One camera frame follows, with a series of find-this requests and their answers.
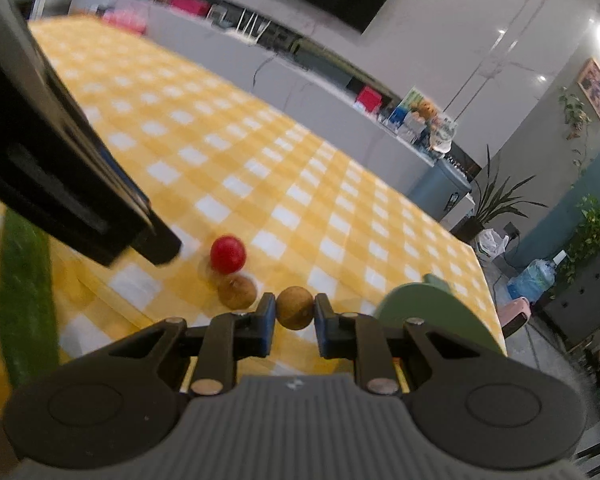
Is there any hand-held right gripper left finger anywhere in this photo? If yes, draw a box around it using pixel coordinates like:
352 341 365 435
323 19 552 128
77 291 278 396

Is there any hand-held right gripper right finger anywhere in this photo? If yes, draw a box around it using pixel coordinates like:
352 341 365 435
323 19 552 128
313 292 518 396

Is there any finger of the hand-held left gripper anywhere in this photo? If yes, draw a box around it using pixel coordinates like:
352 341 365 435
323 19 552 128
129 209 183 265

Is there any brown longan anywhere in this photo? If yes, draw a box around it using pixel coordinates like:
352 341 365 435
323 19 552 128
217 274 257 309
276 286 315 330

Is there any green colander bowl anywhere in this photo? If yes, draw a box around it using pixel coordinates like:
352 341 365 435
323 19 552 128
377 274 505 361

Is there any red cherry tomato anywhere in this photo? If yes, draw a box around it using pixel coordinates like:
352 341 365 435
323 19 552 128
210 235 247 274

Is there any yellow checked tablecloth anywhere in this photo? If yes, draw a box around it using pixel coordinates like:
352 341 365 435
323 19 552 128
0 15 508 403

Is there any green cucumber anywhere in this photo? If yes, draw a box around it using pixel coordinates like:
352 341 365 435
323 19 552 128
0 210 61 386

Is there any grey-blue trash bin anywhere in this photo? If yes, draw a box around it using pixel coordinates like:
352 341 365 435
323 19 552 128
409 160 473 222

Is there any white plastic bag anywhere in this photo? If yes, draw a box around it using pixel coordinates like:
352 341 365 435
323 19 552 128
475 229 510 262

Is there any pink-red box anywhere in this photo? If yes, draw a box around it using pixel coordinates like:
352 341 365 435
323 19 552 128
170 0 212 19

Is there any potted long-leaf plant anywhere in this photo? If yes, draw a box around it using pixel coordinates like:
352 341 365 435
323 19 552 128
452 145 550 241

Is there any blue water jug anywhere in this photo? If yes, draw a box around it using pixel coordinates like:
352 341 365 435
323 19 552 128
507 250 567 303

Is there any pile of snack packets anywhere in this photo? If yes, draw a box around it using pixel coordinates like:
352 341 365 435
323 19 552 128
387 87 458 155

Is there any red box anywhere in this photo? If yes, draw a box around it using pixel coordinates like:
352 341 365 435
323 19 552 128
355 86 383 112

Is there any grey drawer cabinet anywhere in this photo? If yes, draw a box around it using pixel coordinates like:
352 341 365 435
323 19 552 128
542 247 600 350

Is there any green leafy plant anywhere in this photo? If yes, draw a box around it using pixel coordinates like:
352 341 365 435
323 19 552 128
562 195 600 286

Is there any hanging vine plant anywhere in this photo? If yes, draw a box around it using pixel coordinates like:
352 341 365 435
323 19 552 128
560 87 594 171

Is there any wood-framed wall picture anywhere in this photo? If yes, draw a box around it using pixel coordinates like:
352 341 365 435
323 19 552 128
577 58 600 122

